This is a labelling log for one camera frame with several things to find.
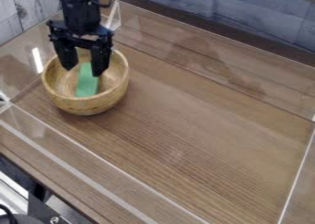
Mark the wooden bowl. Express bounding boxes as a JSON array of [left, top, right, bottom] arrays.
[[42, 49, 131, 115]]

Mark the black metal clamp bracket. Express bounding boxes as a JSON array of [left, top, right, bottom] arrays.
[[27, 194, 68, 224]]

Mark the black cable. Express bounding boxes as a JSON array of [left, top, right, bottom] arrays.
[[0, 204, 20, 224]]

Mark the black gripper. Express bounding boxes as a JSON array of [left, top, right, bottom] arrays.
[[47, 0, 114, 77]]

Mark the clear acrylic tray wall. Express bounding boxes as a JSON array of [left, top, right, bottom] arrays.
[[0, 5, 315, 224]]

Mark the green rectangular block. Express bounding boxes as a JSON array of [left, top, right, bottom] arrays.
[[75, 62, 99, 97]]

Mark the clear acrylic corner bracket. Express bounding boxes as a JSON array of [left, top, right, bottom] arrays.
[[102, 1, 122, 31]]

